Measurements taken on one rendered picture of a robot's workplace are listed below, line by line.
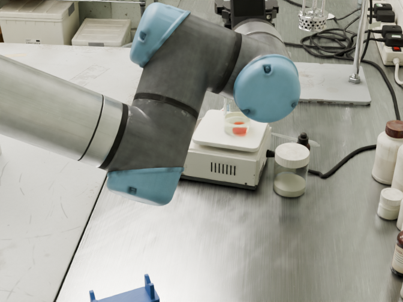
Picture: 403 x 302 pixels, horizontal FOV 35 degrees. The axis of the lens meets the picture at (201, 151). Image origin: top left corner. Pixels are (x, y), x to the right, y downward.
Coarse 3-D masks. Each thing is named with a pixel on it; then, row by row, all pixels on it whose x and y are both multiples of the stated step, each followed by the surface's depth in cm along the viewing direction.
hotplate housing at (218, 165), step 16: (192, 144) 114; (192, 160) 113; (208, 160) 112; (224, 160) 111; (240, 160) 110; (256, 160) 110; (192, 176) 116; (208, 176) 114; (224, 176) 113; (240, 176) 112; (256, 176) 112
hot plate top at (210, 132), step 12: (204, 120) 117; (216, 120) 117; (252, 120) 117; (204, 132) 114; (216, 132) 114; (252, 132) 114; (264, 132) 114; (204, 144) 111; (216, 144) 111; (228, 144) 110; (240, 144) 110; (252, 144) 110
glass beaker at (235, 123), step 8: (224, 96) 111; (224, 104) 111; (232, 104) 109; (224, 112) 112; (232, 112) 110; (240, 112) 110; (224, 120) 112; (232, 120) 111; (240, 120) 111; (248, 120) 112; (224, 128) 113; (232, 128) 112; (240, 128) 111; (248, 128) 112
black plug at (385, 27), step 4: (384, 28) 164; (388, 28) 164; (392, 28) 164; (396, 28) 164; (400, 28) 164; (376, 32) 166; (380, 32) 165; (384, 32) 164; (388, 32) 164; (392, 32) 163; (396, 32) 163; (400, 32) 163; (384, 36) 164
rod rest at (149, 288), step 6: (144, 276) 90; (150, 282) 90; (138, 288) 91; (144, 288) 91; (150, 288) 88; (90, 294) 87; (120, 294) 90; (126, 294) 90; (132, 294) 90; (138, 294) 90; (144, 294) 90; (150, 294) 89; (156, 294) 90; (90, 300) 88; (96, 300) 86; (102, 300) 89; (108, 300) 89; (114, 300) 89; (120, 300) 89; (126, 300) 89; (132, 300) 89; (138, 300) 89; (144, 300) 89; (150, 300) 89; (156, 300) 89
